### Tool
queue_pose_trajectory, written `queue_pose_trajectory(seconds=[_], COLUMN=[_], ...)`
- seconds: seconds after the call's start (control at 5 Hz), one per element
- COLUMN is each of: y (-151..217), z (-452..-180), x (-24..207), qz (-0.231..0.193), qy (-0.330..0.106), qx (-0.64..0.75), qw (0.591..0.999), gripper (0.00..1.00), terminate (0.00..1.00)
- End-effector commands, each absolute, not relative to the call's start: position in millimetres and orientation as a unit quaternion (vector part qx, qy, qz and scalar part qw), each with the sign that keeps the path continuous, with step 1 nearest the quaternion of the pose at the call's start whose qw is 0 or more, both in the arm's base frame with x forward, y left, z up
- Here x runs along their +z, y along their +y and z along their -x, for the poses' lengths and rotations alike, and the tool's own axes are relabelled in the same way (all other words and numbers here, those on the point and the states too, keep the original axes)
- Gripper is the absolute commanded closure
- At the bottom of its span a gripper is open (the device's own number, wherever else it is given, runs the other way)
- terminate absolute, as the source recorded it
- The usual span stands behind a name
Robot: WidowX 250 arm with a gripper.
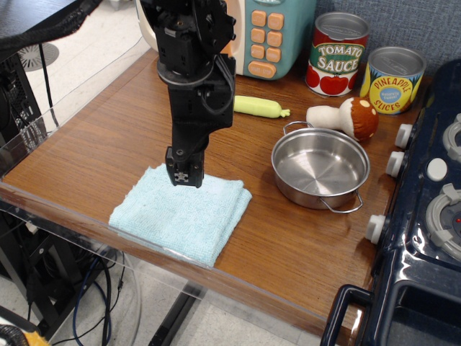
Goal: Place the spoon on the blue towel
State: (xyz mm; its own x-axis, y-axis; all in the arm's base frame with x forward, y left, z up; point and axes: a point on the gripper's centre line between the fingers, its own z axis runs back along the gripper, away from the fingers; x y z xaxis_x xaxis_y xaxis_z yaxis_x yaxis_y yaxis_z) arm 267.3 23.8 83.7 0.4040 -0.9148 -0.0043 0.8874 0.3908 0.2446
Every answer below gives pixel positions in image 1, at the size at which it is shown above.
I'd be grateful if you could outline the clear acrylic table guard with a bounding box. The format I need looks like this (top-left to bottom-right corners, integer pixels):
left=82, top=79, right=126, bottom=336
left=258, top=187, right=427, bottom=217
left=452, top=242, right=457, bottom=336
left=1, top=53, right=352, bottom=329

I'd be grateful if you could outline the black braided cable sleeve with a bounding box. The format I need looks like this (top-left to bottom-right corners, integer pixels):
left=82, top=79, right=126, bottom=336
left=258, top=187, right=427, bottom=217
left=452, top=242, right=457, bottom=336
left=0, top=0, right=104, bottom=55

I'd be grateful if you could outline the blue floor cable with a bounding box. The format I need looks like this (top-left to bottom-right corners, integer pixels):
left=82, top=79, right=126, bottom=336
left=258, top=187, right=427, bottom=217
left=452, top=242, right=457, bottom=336
left=71, top=252, right=112, bottom=346

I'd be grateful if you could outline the pineapple slices can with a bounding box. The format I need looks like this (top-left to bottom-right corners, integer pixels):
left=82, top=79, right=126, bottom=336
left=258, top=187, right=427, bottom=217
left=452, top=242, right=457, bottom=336
left=359, top=46, right=426, bottom=115

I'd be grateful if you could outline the tomato sauce can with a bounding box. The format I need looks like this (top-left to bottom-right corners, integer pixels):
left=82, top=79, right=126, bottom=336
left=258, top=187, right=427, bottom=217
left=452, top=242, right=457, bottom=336
left=305, top=12, right=370, bottom=97

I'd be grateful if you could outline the toy microwave teal and cream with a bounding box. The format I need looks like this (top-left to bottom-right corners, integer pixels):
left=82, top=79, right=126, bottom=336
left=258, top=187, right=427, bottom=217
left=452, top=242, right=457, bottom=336
left=136, top=1, right=316, bottom=80

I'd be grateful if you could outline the dark blue toy stove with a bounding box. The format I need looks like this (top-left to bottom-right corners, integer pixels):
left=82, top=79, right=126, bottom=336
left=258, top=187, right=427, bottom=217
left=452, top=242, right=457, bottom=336
left=321, top=59, right=460, bottom=345

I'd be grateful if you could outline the light blue folded rag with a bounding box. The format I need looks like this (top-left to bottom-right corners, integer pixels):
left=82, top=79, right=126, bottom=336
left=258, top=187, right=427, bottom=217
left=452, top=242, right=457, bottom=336
left=109, top=164, right=252, bottom=267

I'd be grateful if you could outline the yellow ice cream scoop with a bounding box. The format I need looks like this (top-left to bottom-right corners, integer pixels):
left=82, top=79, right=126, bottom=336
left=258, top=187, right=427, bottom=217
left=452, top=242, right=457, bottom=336
left=234, top=96, right=290, bottom=118

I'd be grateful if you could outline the plush brown mushroom toy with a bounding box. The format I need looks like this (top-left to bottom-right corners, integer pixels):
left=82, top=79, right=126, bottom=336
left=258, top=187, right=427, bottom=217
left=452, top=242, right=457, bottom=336
left=306, top=97, right=379, bottom=142

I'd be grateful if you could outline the small steel pot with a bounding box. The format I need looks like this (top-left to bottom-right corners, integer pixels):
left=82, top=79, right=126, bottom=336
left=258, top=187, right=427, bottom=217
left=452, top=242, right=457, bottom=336
left=271, top=121, right=371, bottom=214

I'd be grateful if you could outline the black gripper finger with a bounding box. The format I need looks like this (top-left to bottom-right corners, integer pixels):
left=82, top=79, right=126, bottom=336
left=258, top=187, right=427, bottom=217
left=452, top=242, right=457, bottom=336
left=179, top=151, right=205, bottom=188
left=165, top=146, right=178, bottom=185

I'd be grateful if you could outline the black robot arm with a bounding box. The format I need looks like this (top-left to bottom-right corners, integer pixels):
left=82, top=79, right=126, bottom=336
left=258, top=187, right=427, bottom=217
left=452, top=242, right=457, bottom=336
left=140, top=1, right=236, bottom=188

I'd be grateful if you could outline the black table leg frame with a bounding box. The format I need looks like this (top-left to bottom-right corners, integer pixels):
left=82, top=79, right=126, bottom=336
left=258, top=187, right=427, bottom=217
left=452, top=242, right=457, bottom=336
left=148, top=284, right=202, bottom=346

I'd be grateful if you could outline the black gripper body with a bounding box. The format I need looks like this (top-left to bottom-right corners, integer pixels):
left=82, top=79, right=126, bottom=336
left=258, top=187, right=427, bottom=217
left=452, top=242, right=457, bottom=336
left=157, top=54, right=236, bottom=167

